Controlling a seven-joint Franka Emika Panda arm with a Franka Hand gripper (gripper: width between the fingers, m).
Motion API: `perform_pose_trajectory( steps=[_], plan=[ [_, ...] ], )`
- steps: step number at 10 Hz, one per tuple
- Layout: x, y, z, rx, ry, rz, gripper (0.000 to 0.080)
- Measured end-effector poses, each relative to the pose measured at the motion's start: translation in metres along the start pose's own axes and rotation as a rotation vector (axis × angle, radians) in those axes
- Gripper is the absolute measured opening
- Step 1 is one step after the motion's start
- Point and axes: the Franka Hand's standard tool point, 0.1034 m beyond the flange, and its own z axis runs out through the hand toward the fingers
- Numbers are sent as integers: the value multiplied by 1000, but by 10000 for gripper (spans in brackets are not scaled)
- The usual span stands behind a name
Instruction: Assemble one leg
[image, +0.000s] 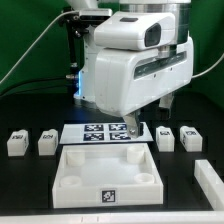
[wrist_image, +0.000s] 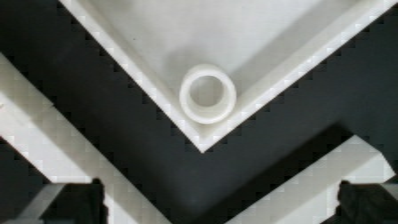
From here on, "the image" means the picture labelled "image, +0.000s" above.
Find white cable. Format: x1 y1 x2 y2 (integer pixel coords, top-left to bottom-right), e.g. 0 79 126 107
0 9 79 86

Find white marker sheet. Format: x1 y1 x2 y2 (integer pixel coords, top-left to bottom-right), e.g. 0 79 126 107
60 122 153 145

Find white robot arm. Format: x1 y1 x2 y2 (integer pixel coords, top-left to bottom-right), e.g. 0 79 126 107
65 0 193 138

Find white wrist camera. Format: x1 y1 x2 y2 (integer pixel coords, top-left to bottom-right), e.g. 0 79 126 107
94 12 175 51

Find black cables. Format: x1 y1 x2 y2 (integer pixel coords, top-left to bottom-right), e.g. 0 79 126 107
0 77 78 98

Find black camera on stand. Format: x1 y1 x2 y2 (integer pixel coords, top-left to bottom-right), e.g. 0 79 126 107
58 7 112 79

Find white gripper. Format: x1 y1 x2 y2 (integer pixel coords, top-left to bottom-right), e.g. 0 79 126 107
95 37 193 138

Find white square tabletop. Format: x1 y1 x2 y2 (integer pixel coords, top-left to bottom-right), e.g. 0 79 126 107
52 143 163 208

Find white L-shaped obstacle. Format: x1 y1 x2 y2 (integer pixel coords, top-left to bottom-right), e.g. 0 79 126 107
194 160 224 212

